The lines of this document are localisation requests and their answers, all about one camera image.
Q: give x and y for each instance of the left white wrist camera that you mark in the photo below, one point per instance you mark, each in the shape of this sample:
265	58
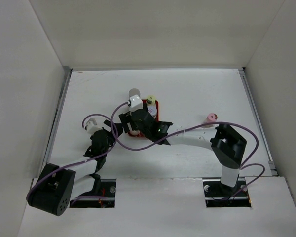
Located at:
92	126

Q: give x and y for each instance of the red rectangular tray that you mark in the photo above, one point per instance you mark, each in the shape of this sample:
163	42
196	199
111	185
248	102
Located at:
141	135

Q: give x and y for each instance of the blue label silver cap bottle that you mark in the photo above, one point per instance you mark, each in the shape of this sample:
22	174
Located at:
134	93

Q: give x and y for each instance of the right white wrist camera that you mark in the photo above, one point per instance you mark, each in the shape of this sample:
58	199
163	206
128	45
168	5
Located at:
135	103

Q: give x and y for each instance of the yellow cap spice bottle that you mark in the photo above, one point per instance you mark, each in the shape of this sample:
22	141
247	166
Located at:
150	100

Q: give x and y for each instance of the left metal side rail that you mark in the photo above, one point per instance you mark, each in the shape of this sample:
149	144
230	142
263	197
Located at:
56	118

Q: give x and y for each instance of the metal side rail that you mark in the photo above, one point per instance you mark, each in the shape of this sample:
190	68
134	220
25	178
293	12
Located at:
258	122
56	118

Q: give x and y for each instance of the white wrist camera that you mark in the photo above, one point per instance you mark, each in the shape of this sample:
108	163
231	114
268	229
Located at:
135	103
92	126

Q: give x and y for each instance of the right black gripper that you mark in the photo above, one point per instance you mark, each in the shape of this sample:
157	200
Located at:
127	118

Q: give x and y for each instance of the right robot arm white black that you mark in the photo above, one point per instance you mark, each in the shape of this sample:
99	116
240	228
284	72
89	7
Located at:
226	143

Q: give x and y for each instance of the pink cap spice bottle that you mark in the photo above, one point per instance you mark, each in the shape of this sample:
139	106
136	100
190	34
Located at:
211	117

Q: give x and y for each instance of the red label jar front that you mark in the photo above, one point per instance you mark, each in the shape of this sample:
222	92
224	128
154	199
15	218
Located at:
153	111

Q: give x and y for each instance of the red label jar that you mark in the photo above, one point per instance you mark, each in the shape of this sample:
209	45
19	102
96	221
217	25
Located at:
153	111
134	133

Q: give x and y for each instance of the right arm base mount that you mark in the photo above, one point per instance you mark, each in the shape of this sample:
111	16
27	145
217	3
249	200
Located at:
218	195

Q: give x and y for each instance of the right metal side rail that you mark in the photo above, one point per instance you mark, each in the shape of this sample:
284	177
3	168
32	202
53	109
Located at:
258	122

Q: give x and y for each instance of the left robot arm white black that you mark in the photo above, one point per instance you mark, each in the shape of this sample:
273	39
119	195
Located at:
57	187

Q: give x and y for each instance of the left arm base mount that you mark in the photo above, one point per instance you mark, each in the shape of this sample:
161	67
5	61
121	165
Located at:
101	196

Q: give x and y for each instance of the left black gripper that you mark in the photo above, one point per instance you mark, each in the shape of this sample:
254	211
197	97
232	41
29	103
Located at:
110	134

